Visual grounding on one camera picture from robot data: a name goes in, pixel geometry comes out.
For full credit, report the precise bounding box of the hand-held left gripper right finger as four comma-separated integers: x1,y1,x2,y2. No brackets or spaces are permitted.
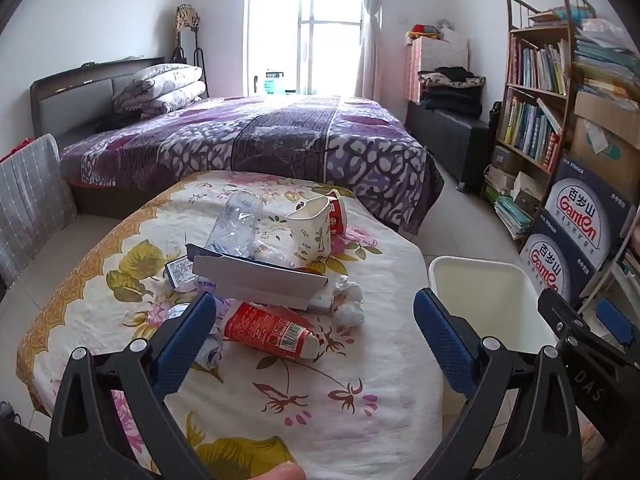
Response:
412,287,583,480

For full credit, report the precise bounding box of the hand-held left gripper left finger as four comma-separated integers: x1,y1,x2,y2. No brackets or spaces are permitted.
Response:
47,291,217,480

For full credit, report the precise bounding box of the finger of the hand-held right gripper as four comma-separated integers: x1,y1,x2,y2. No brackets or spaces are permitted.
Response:
595,299,638,347
537,288,640,441

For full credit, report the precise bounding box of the white plastic bin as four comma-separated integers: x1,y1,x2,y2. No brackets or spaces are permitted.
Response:
427,255,563,421

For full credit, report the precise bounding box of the person's left hand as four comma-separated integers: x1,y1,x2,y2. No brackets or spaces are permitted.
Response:
242,461,307,480

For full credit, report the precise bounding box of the crumpled plastic wrapper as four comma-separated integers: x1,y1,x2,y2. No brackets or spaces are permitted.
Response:
192,330,224,372

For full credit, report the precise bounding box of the floral tablecloth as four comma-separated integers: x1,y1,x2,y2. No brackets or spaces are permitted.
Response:
15,170,446,480

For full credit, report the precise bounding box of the red tube with barcode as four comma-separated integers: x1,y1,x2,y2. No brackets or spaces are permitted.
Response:
223,301,321,362

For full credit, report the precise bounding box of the white flat carton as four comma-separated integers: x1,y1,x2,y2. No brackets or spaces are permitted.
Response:
185,243,329,311

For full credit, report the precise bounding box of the crumpled white tissue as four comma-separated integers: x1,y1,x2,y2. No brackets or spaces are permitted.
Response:
330,277,367,326

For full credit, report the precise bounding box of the clear plastic bottle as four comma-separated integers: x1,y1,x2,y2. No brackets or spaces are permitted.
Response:
205,191,266,261

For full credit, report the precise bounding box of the stack of flat books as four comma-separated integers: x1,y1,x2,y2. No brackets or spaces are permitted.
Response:
492,194,533,241

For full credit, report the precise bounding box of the red crushed paper cup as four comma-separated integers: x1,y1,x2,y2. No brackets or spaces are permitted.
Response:
325,189,351,238

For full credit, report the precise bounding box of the white leaf-print paper cup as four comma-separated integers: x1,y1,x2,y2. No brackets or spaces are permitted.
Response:
285,195,333,263

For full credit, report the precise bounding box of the brown cardboard box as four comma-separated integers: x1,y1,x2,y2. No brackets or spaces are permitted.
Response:
570,90,640,196

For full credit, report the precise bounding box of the dark storage bench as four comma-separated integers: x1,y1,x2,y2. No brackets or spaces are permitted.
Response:
405,100,493,193

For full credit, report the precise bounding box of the row of upright books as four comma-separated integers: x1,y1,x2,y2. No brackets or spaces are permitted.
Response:
509,37,572,96
500,96,563,171

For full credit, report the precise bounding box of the grey checked chair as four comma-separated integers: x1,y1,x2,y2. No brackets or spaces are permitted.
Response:
0,133,78,291

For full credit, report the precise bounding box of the wooden bookshelf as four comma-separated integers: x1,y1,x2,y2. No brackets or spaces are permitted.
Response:
482,0,598,241

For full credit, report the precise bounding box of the purple floral bedspread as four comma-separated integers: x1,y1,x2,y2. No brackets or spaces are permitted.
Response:
59,94,445,235

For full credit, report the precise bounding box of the pile of dark clothes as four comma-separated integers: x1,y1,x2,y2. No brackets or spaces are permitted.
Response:
417,66,487,121

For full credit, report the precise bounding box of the red cloth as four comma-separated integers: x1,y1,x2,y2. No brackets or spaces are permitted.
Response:
0,139,32,163

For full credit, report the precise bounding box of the folded floral quilt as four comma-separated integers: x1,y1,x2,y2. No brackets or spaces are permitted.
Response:
111,63,208,116

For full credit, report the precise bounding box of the stack of papers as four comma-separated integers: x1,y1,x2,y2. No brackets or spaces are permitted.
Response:
572,16,640,111

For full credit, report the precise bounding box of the dark bed headboard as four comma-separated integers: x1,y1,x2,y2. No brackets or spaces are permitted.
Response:
29,56,166,141

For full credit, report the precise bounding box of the teal plastic basket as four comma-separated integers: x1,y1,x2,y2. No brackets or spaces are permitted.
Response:
264,69,287,96

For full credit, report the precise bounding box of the pink drawer cabinet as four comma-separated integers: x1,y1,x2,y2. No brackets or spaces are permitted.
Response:
405,36,471,106

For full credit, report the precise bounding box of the black coat stand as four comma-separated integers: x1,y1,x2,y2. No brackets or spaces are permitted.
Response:
171,25,208,70

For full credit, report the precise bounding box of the white curtain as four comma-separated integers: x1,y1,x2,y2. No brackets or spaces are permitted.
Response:
356,0,384,98

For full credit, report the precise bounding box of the plaid bag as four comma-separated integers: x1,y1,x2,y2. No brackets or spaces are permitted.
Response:
174,5,201,32

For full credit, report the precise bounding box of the window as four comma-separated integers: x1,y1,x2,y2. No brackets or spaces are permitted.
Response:
245,0,363,96

